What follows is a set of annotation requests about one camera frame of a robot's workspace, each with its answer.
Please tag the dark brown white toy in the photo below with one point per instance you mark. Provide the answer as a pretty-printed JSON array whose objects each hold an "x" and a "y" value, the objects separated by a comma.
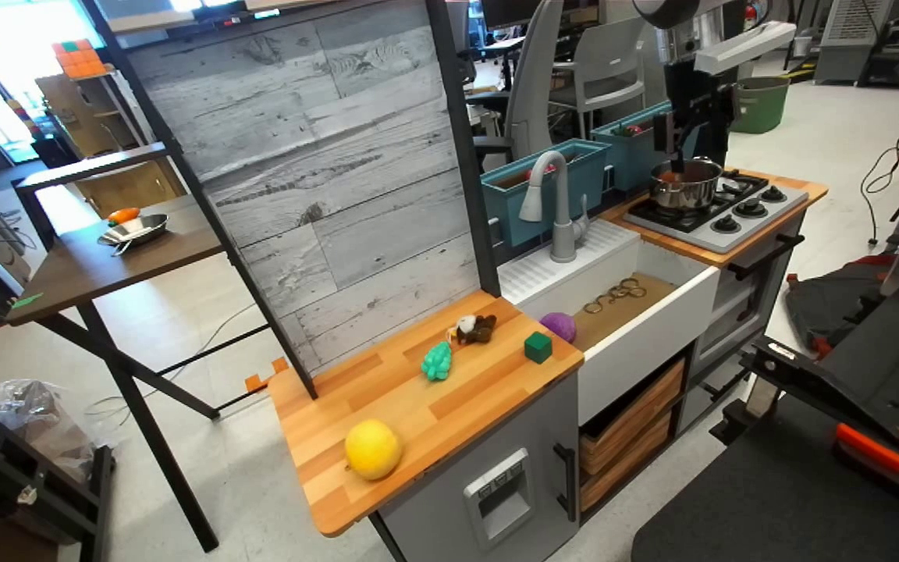
[{"x": 473, "y": 328}]

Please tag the yellow ball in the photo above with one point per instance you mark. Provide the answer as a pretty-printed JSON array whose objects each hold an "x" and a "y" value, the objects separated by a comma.
[{"x": 373, "y": 450}]

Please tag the teal plastic bin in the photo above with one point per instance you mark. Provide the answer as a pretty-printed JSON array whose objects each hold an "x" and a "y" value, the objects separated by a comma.
[
  {"x": 507, "y": 205},
  {"x": 632, "y": 146}
]

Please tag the dark brown table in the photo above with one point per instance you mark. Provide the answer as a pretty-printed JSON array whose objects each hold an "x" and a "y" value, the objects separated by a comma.
[{"x": 107, "y": 259}]

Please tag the white toy sink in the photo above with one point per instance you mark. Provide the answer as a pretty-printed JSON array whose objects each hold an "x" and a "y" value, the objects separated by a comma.
[{"x": 638, "y": 339}]

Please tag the grey office chair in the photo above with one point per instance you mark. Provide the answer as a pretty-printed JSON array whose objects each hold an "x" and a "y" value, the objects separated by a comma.
[{"x": 532, "y": 83}]

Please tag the wooden drawers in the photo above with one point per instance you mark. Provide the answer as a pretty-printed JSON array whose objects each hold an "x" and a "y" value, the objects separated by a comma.
[{"x": 632, "y": 433}]

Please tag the steel pot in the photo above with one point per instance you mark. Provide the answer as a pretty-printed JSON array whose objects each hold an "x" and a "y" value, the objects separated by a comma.
[{"x": 686, "y": 198}]

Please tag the clear plastic bag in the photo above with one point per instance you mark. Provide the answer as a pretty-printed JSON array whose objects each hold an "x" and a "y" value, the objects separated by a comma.
[{"x": 33, "y": 415}]

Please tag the grey cabinet with wooden countertop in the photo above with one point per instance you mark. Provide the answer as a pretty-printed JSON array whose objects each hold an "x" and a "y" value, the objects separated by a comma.
[{"x": 449, "y": 415}]

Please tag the grey toy faucet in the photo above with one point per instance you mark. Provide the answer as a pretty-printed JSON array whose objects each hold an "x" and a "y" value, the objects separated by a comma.
[{"x": 561, "y": 206}]

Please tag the green cube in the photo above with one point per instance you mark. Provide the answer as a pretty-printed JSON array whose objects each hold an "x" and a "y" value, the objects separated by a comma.
[{"x": 537, "y": 349}]

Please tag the grey plastic chair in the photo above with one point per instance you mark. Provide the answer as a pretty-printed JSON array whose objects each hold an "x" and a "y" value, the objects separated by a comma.
[{"x": 609, "y": 64}]

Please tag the green bumpy toy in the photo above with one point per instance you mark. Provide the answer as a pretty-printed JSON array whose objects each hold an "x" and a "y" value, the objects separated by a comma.
[{"x": 439, "y": 360}]

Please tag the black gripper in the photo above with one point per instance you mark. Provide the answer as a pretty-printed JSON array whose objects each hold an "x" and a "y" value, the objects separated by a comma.
[{"x": 700, "y": 97}]

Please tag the grey toy oven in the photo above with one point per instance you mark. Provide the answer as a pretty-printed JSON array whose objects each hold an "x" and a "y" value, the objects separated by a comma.
[{"x": 742, "y": 312}]

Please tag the purple toy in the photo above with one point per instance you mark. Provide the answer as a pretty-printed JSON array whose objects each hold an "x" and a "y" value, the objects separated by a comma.
[{"x": 561, "y": 327}]

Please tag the white toy stove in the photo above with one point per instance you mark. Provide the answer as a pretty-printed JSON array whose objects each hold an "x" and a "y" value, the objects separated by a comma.
[{"x": 731, "y": 222}]

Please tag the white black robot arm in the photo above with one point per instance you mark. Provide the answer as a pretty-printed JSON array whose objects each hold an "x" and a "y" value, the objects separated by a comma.
[{"x": 742, "y": 49}]

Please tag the black frame post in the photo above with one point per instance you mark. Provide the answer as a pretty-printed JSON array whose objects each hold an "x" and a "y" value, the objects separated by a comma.
[{"x": 465, "y": 157}]

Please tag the green bucket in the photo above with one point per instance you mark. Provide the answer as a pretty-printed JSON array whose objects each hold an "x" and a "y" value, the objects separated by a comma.
[{"x": 760, "y": 103}]

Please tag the orange white device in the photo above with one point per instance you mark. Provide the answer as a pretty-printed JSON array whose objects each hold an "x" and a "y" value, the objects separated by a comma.
[{"x": 132, "y": 230}]

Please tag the whitewashed wood backsplash panel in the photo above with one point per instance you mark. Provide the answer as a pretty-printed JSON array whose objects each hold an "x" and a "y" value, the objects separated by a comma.
[{"x": 314, "y": 177}]

